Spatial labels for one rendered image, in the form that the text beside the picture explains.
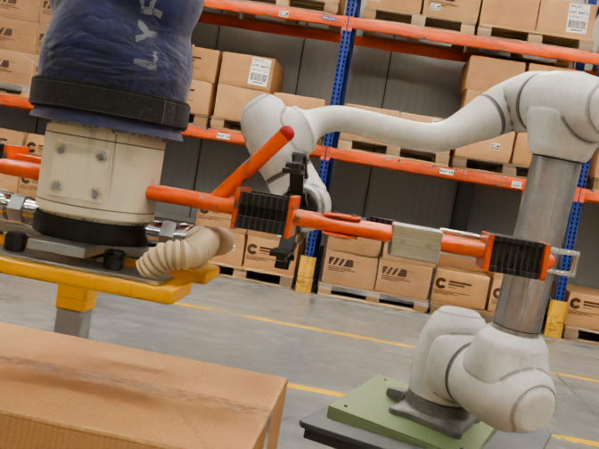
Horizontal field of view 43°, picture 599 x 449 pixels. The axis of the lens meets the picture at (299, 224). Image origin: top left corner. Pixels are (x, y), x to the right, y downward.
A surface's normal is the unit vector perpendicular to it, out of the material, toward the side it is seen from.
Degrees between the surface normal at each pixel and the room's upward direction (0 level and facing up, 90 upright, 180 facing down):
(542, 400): 104
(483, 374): 85
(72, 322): 90
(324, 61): 90
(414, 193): 90
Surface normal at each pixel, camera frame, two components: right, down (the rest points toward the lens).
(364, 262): -0.11, 0.08
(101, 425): 0.16, -0.98
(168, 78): 0.71, 0.15
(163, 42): 0.72, -0.11
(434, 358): -0.87, -0.16
